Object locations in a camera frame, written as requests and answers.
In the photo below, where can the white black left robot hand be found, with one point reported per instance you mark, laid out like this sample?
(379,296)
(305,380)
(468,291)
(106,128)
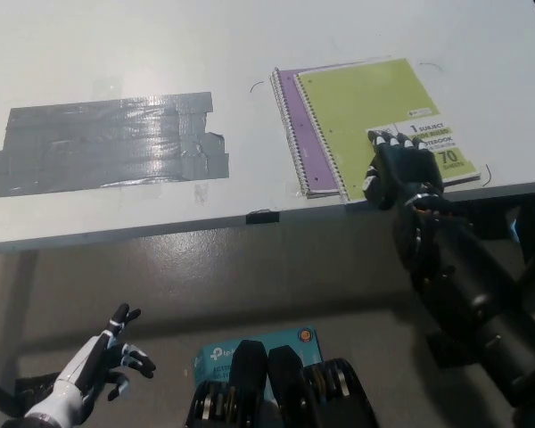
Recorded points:
(87,361)

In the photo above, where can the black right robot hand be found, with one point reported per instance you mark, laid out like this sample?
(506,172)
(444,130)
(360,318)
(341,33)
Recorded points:
(405,165)

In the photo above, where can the green Mead spiral notebook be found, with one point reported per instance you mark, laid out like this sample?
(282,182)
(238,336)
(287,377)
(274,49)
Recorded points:
(361,102)

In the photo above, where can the black robot body blocks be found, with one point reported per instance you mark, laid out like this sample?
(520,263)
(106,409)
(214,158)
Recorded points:
(285,392)

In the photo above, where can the grey table leg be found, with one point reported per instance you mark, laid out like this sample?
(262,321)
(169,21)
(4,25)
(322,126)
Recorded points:
(29,290)

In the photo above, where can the purple spiral notebook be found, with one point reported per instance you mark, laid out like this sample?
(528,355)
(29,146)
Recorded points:
(303,134)

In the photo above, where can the teal tp-link box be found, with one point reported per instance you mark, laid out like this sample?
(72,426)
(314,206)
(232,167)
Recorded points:
(218,356)

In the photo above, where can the small black tape piece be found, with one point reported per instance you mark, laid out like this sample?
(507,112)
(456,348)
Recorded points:
(263,217)

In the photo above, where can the clear tape piece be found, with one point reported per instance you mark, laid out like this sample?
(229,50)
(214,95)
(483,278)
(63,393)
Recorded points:
(201,194)

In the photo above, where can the grey duct tape patch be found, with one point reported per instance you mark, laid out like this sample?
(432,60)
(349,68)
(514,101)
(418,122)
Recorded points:
(93,142)

